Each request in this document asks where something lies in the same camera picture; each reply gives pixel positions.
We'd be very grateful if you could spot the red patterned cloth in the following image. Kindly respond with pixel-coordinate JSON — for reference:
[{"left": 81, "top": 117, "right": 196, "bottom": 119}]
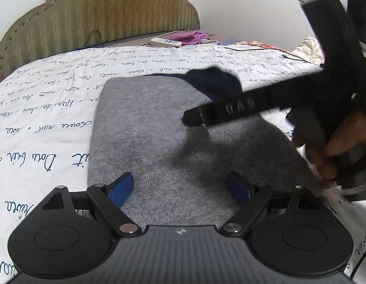
[{"left": 244, "top": 41, "right": 279, "bottom": 50}]

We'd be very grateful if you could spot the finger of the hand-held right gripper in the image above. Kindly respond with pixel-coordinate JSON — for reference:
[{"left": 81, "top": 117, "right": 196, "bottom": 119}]
[{"left": 182, "top": 72, "right": 330, "bottom": 128}]

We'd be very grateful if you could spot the dark window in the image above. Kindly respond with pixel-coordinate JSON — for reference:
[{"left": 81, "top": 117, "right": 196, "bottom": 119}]
[{"left": 345, "top": 0, "right": 366, "bottom": 61}]

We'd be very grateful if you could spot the person's right hand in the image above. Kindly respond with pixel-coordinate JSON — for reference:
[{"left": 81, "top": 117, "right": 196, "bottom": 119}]
[{"left": 292, "top": 111, "right": 366, "bottom": 184}]

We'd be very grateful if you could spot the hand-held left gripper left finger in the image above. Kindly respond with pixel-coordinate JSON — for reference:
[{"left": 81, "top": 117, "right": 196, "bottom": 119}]
[{"left": 38, "top": 172, "right": 142, "bottom": 238}]

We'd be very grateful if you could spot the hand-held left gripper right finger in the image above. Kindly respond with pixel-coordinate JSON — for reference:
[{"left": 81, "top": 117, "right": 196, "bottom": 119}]
[{"left": 220, "top": 171, "right": 323, "bottom": 238}]

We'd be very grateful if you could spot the cream white cloth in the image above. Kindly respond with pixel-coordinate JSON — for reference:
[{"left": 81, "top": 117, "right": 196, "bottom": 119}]
[{"left": 292, "top": 35, "right": 326, "bottom": 65}]

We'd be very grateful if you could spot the thin black cable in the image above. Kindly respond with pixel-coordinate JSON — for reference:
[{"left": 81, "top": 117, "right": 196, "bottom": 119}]
[{"left": 227, "top": 44, "right": 311, "bottom": 63}]

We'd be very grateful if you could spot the olive padded headboard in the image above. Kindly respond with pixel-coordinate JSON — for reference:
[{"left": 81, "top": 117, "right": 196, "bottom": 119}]
[{"left": 0, "top": 0, "right": 201, "bottom": 88}]

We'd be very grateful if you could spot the white script printed bed sheet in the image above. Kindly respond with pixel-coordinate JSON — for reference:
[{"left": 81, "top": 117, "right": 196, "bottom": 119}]
[{"left": 0, "top": 44, "right": 366, "bottom": 284}]

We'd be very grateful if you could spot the purple cloth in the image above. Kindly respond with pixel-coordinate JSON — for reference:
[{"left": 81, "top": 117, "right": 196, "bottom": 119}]
[{"left": 169, "top": 30, "right": 211, "bottom": 47}]

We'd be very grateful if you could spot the grey knit sweater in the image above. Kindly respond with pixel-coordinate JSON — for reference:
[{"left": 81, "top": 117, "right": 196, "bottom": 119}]
[{"left": 88, "top": 75, "right": 329, "bottom": 229}]

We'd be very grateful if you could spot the white power strip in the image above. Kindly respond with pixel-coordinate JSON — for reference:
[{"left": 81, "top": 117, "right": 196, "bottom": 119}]
[{"left": 149, "top": 37, "right": 183, "bottom": 47}]

